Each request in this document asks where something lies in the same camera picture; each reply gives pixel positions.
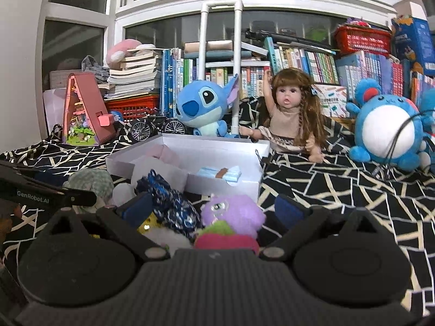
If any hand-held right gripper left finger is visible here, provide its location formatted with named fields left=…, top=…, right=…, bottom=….
left=48, top=192, right=170, bottom=262

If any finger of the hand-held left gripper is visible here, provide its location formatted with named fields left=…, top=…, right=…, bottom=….
left=63, top=187, right=98, bottom=208

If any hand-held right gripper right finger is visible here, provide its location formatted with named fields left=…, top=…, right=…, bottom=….
left=260, top=193, right=378, bottom=260

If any blue patterned drawstring pouch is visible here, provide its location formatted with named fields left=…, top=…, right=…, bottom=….
left=136, top=173, right=202, bottom=239

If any white cardboard box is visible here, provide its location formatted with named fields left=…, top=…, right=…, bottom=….
left=105, top=133, right=271, bottom=208

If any white fluffy plush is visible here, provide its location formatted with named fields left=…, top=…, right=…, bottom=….
left=148, top=227, right=194, bottom=250
left=112, top=183, right=137, bottom=208

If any green knitted hat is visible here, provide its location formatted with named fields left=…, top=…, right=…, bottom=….
left=66, top=169, right=115, bottom=212

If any purple plush toy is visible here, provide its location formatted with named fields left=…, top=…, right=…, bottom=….
left=200, top=195, right=266, bottom=239

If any black patterned blanket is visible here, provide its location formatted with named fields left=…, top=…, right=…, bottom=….
left=0, top=95, right=435, bottom=317

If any pink green plush toy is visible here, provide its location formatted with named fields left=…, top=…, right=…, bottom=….
left=194, top=221, right=260, bottom=256

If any blue face mask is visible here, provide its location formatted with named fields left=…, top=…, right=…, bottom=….
left=197, top=166, right=243, bottom=181

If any black model bicycle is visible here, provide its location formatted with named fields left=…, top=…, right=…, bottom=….
left=130, top=107, right=186, bottom=143

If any pink triangular house model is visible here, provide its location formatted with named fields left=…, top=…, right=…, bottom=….
left=62, top=72, right=117, bottom=145

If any long-haired baby doll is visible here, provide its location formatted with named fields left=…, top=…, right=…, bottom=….
left=240, top=68, right=327, bottom=164

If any red plastic basket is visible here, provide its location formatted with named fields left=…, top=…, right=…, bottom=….
left=104, top=94, right=161, bottom=123

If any white storage box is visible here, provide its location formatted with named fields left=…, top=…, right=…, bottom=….
left=49, top=71, right=73, bottom=91

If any blue round plush toy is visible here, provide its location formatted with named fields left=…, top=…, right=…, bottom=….
left=346, top=78, right=435, bottom=174

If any blue alien plush toy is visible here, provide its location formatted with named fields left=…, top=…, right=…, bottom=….
left=175, top=73, right=240, bottom=139

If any stack of lying books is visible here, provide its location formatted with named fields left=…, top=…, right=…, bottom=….
left=102, top=49, right=162, bottom=101

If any grey cloth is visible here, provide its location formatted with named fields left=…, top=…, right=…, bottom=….
left=82, top=55, right=110, bottom=84

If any pink plush cushion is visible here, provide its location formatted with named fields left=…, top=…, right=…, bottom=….
left=105, top=39, right=142, bottom=72

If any row of standing books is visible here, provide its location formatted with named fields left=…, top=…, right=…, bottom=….
left=160, top=37, right=435, bottom=120

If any black tripod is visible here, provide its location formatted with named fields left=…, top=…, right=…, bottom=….
left=245, top=28, right=338, bottom=55

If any red basket with books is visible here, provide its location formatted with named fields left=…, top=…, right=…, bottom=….
left=333, top=23, right=393, bottom=57

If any blue printed carton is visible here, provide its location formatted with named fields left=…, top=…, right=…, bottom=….
left=391, top=15, right=435, bottom=76

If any white carton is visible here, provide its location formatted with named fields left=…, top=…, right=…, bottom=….
left=393, top=0, right=429, bottom=21

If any white pipe frame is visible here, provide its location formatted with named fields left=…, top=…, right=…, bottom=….
left=199, top=0, right=244, bottom=137

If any white window frame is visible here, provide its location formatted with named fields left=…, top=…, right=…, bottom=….
left=36, top=0, right=408, bottom=138

